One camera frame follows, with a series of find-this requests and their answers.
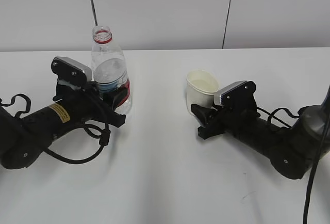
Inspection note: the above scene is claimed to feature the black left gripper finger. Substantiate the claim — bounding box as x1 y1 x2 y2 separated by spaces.
103 88 128 110

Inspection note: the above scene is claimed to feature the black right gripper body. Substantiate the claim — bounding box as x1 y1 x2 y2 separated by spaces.
197 108 234 139

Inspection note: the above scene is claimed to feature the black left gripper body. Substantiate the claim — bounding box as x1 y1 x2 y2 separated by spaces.
83 83 126 127

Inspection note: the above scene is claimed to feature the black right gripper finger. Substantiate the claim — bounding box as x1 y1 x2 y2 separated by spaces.
191 104 216 126

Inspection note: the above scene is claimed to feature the white paper cup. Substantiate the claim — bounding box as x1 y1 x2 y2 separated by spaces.
185 70 219 115

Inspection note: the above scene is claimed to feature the clear plastic water bottle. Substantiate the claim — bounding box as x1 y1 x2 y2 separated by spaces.
91 25 132 114

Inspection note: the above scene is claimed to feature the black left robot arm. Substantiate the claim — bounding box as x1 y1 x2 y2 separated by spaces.
1 56 130 170

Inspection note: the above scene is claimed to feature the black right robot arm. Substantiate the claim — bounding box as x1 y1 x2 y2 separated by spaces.
191 81 329 180

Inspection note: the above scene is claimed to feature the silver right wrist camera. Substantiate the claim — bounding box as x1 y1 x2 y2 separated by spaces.
217 81 247 106

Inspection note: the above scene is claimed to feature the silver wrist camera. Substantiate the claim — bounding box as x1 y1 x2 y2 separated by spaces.
217 81 247 106
51 56 92 86

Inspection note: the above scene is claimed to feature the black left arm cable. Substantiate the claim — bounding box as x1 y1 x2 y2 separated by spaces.
0 93 111 165

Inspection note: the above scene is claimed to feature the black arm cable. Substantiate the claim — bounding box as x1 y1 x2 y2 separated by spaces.
257 84 330 224
0 93 111 165

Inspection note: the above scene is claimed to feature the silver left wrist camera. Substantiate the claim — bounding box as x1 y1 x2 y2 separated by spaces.
51 56 92 86

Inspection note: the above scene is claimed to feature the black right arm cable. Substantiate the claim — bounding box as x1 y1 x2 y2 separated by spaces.
257 84 330 224

